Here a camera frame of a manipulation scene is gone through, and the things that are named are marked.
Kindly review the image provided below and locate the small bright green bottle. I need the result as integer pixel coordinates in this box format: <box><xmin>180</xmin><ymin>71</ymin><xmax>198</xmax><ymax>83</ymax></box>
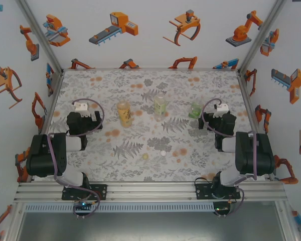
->
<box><xmin>188</xmin><ymin>98</ymin><xmax>204</xmax><ymax>119</ymax></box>

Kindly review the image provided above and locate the orange label tea bottle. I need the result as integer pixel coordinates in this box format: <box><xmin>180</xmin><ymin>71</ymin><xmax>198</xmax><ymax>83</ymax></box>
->
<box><xmin>116</xmin><ymin>99</ymin><xmax>134</xmax><ymax>128</ymax></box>

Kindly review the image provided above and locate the pale green label bottle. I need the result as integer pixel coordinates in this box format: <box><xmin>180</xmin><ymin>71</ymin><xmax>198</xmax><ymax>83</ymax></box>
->
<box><xmin>153</xmin><ymin>92</ymin><xmax>169</xmax><ymax>123</ymax></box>

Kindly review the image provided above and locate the floral patterned tablecloth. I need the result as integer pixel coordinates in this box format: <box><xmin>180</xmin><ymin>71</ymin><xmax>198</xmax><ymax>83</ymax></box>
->
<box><xmin>39</xmin><ymin>69</ymin><xmax>275</xmax><ymax>183</ymax></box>

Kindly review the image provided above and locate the grey metal lower panel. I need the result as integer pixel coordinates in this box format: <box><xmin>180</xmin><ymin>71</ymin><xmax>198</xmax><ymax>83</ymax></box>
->
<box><xmin>15</xmin><ymin>212</ymin><xmax>291</xmax><ymax>241</ymax></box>

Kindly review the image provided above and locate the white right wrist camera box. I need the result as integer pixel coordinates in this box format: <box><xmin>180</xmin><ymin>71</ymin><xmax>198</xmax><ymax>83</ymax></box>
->
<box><xmin>214</xmin><ymin>102</ymin><xmax>229</xmax><ymax>118</ymax></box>

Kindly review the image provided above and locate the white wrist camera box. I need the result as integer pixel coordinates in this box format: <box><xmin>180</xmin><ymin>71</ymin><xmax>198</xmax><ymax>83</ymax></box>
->
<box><xmin>74</xmin><ymin>102</ymin><xmax>96</xmax><ymax>118</ymax></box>
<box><xmin>214</xmin><ymin>102</ymin><xmax>229</xmax><ymax>118</ymax></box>

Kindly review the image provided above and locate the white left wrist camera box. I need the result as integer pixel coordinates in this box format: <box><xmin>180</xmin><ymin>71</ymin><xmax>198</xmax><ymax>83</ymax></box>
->
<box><xmin>74</xmin><ymin>102</ymin><xmax>96</xmax><ymax>118</ymax></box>

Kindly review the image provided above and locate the aluminium side frame rail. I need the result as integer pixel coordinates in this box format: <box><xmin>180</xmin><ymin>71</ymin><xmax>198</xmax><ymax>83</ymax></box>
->
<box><xmin>237</xmin><ymin>71</ymin><xmax>276</xmax><ymax>181</ymax></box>
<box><xmin>39</xmin><ymin>71</ymin><xmax>65</xmax><ymax>138</ymax></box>

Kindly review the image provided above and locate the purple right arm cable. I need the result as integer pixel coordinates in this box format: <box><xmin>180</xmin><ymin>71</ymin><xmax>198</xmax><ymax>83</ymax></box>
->
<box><xmin>201</xmin><ymin>98</ymin><xmax>258</xmax><ymax>218</ymax></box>

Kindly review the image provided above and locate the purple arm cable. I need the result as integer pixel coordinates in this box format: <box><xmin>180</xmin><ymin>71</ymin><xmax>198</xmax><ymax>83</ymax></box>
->
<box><xmin>201</xmin><ymin>98</ymin><xmax>258</xmax><ymax>218</ymax></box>
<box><xmin>47</xmin><ymin>98</ymin><xmax>105</xmax><ymax>219</ymax></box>

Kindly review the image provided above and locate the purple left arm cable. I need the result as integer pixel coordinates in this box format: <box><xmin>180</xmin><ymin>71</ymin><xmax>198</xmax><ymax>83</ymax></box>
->
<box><xmin>47</xmin><ymin>98</ymin><xmax>105</xmax><ymax>219</ymax></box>

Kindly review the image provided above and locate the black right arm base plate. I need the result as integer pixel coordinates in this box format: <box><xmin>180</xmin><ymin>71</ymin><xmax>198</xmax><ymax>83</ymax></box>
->
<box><xmin>195</xmin><ymin>184</ymin><xmax>241</xmax><ymax>200</ymax></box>

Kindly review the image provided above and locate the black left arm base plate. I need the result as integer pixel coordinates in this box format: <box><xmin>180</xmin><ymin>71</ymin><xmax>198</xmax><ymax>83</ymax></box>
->
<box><xmin>62</xmin><ymin>184</ymin><xmax>108</xmax><ymax>201</ymax></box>

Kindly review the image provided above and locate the aluminium frame post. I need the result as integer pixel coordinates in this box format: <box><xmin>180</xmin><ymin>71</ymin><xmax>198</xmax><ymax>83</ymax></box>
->
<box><xmin>15</xmin><ymin>0</ymin><xmax>65</xmax><ymax>73</ymax></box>
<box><xmin>237</xmin><ymin>0</ymin><xmax>288</xmax><ymax>74</ymax></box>

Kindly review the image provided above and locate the aluminium front frame rail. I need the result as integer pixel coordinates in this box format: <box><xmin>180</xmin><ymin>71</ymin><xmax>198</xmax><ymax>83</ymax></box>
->
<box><xmin>14</xmin><ymin>181</ymin><xmax>286</xmax><ymax>203</ymax></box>

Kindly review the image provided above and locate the slotted grey cable duct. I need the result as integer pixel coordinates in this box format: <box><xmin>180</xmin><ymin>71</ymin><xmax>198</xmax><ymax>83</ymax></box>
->
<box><xmin>24</xmin><ymin>202</ymin><xmax>214</xmax><ymax>213</ymax></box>

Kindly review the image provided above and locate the aluminium frame leg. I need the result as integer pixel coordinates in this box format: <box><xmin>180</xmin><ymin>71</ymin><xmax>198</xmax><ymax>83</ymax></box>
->
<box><xmin>275</xmin><ymin>200</ymin><xmax>300</xmax><ymax>241</ymax></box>
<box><xmin>4</xmin><ymin>202</ymin><xmax>26</xmax><ymax>241</ymax></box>

